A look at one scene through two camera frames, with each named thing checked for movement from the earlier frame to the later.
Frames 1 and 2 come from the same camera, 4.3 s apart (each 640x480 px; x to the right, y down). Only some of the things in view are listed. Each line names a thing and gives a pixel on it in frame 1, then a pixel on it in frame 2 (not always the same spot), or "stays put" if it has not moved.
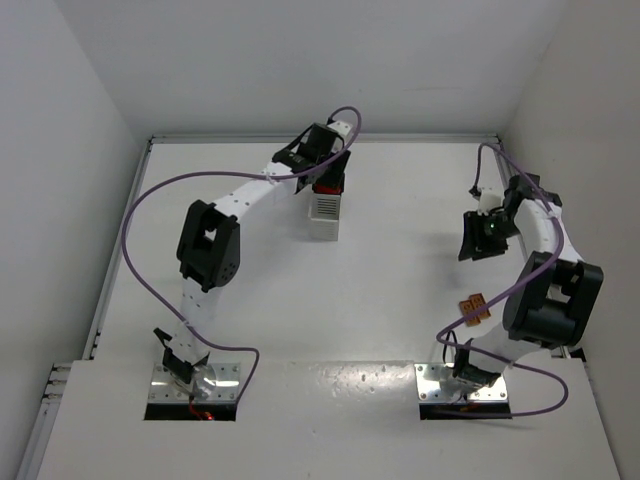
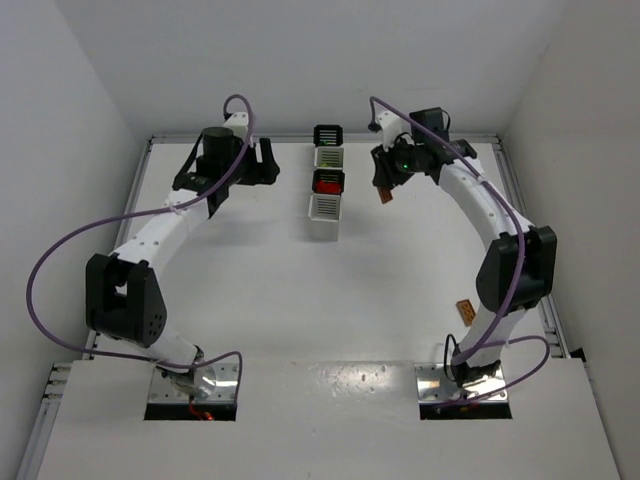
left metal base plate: x=163 y=390 stays put
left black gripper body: x=329 y=175 to x=263 y=163
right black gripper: x=480 y=236 to x=380 y=170
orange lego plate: x=475 y=300 to x=385 y=195
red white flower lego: x=327 y=188 stays put
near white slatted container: x=324 y=214 stays put
